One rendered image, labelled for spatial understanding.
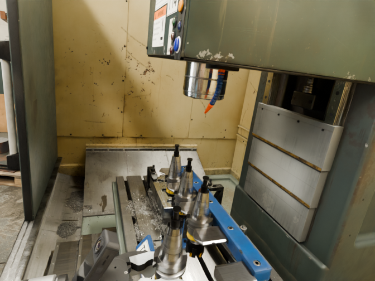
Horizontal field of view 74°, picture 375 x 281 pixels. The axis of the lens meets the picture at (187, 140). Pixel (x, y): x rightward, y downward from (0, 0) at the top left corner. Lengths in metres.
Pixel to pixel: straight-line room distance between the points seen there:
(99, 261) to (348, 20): 0.81
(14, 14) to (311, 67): 0.99
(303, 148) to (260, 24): 0.62
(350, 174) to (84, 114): 1.62
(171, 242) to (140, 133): 1.58
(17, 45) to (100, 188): 1.00
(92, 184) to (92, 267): 1.36
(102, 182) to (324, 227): 1.33
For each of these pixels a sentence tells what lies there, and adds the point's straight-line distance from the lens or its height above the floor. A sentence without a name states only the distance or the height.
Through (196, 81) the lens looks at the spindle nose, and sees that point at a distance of 0.88.
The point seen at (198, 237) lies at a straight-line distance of 0.57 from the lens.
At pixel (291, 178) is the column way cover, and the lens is 1.20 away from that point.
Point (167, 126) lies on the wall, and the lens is 2.03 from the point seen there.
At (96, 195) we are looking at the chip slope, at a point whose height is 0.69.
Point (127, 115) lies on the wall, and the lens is 1.94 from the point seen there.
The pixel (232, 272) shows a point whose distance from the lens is 0.52.
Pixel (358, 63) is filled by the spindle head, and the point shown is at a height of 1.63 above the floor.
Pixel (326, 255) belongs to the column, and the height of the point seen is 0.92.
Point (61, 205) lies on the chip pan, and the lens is 1.73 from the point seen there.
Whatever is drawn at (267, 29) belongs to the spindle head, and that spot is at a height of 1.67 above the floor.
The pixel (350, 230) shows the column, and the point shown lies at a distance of 1.17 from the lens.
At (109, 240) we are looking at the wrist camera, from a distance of 0.45.
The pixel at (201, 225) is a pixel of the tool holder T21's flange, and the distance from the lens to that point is 0.60.
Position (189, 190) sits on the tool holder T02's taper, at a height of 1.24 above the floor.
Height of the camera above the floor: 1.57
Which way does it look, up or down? 17 degrees down
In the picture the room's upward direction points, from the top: 7 degrees clockwise
